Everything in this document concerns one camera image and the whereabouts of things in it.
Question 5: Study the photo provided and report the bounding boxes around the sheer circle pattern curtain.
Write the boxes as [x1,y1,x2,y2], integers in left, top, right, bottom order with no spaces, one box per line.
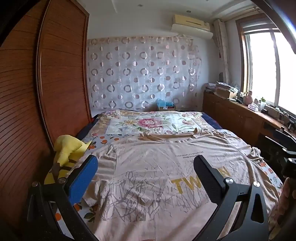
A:
[87,36,201,110]

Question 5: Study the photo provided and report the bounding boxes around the brown wooden wardrobe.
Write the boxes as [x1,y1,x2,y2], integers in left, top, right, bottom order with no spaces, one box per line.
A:
[0,0,93,223]

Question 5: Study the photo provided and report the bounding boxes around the orange fruit print bed sheet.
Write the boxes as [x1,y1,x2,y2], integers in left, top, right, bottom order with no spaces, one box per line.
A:
[54,130,285,234]

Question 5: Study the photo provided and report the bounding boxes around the beige printed t-shirt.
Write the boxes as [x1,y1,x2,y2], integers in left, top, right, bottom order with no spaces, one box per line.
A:
[82,132,281,241]

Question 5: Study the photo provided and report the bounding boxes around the blue plastic bag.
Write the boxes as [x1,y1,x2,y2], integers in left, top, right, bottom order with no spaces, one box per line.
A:
[157,98,174,108]

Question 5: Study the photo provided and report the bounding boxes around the pale window curtain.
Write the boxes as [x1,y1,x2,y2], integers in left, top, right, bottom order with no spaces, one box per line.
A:
[213,19,232,84]

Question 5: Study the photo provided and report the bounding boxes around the wall air conditioner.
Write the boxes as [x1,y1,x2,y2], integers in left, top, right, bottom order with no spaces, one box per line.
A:
[171,14,213,39]

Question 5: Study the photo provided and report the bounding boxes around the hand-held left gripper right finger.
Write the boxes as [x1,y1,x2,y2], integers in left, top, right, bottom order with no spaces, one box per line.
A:
[193,155,270,241]

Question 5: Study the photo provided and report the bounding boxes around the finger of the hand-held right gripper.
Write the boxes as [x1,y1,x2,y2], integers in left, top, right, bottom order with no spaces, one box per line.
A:
[265,136,289,160]
[274,128,296,145]

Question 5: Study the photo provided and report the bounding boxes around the floral blanket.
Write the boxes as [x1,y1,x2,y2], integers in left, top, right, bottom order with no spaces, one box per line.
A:
[91,110,296,232]

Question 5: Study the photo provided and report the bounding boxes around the stack of papers and boxes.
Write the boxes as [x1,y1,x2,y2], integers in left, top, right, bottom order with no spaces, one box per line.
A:
[205,80,241,100]

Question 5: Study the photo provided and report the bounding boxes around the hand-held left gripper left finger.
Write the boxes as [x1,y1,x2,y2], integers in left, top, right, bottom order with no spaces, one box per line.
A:
[26,155,100,241]

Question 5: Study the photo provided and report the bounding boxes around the window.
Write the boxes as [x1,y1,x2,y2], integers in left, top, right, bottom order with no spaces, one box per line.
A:
[236,14,296,116]

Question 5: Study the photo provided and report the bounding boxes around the long wooden cabinet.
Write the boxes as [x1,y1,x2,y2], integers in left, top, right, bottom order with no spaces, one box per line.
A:
[202,91,296,149]

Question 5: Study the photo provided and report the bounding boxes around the yellow plush toy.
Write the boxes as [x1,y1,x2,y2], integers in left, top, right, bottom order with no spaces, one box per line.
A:
[44,134,93,186]

